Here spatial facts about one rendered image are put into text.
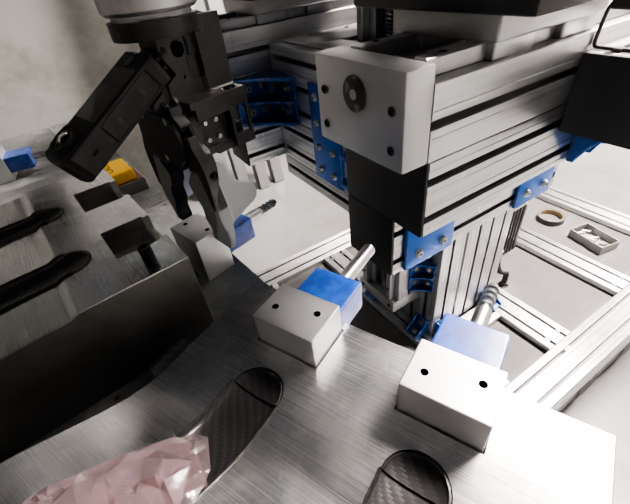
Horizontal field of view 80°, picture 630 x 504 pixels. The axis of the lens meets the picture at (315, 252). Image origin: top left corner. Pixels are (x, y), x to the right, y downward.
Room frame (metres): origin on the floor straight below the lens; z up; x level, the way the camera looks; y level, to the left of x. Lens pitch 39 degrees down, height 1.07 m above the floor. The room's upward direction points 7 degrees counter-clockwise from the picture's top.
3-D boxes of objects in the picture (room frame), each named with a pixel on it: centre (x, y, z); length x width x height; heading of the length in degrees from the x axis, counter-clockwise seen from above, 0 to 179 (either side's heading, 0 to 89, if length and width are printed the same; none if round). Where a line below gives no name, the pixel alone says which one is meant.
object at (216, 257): (0.38, 0.09, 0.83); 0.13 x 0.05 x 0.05; 134
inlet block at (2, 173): (0.70, 0.51, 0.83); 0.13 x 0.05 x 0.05; 113
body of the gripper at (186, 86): (0.37, 0.10, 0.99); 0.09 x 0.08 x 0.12; 134
